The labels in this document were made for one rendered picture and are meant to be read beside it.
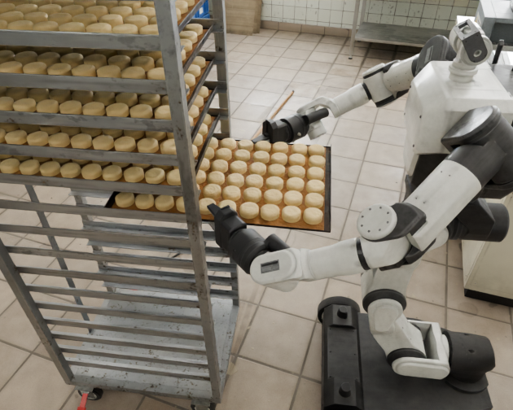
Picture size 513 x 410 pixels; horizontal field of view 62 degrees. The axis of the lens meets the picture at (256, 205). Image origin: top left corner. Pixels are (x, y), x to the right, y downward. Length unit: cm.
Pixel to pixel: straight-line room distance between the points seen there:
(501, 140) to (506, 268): 144
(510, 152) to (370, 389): 118
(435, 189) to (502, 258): 142
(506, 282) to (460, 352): 65
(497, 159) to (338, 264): 36
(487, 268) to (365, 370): 81
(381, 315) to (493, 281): 97
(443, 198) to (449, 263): 179
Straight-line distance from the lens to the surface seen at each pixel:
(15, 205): 133
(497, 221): 137
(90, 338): 173
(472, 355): 186
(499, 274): 235
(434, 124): 105
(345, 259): 87
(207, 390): 185
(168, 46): 86
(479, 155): 91
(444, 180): 89
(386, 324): 156
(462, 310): 244
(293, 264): 89
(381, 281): 147
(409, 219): 84
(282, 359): 207
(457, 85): 110
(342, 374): 185
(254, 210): 112
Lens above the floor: 178
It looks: 40 degrees down
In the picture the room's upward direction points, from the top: 1 degrees counter-clockwise
